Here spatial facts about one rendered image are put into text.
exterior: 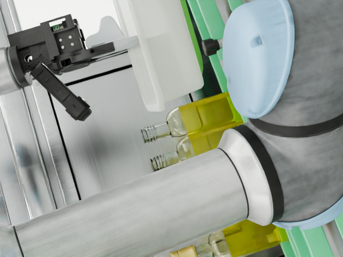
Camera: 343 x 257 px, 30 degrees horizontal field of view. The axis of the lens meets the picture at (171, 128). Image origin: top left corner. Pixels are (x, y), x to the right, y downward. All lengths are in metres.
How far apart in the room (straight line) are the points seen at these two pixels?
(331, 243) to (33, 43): 0.56
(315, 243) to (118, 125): 0.50
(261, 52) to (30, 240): 0.29
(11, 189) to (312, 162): 0.77
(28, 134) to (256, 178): 0.73
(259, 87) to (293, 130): 0.07
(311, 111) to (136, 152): 0.68
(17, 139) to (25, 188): 0.10
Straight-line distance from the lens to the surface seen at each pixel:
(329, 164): 0.70
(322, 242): 1.02
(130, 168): 1.28
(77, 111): 1.03
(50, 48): 1.04
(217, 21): 1.21
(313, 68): 0.63
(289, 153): 0.68
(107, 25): 1.04
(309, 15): 0.64
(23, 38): 1.07
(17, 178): 1.33
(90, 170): 1.29
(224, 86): 1.24
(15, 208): 1.32
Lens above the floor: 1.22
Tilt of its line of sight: 7 degrees down
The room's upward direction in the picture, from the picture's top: 107 degrees counter-clockwise
